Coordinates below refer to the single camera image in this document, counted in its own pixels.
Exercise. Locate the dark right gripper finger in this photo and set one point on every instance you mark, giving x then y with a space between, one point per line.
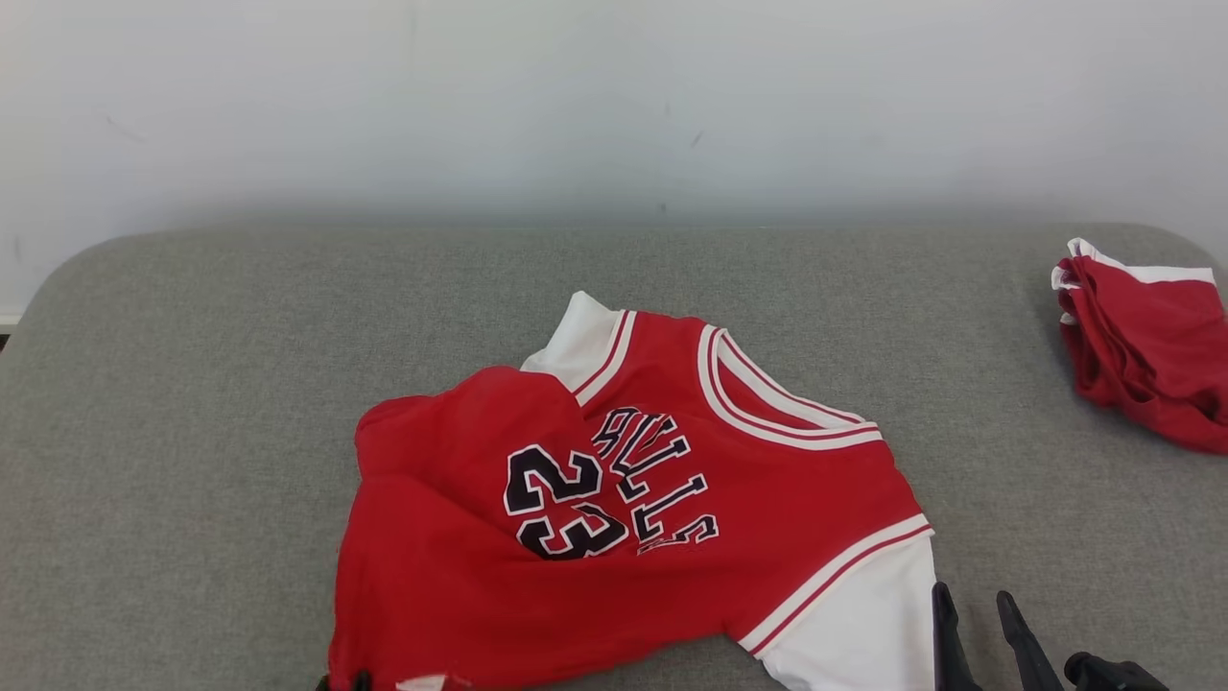
953 643
1028 648

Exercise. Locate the red Bulls 23 jersey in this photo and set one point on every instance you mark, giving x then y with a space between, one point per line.
787 518

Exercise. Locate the red shorts white hem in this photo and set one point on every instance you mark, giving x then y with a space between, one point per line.
1151 355

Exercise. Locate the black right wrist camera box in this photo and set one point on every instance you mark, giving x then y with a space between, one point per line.
1113 674

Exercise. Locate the white wall baseboard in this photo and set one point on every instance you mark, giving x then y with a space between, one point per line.
8 321

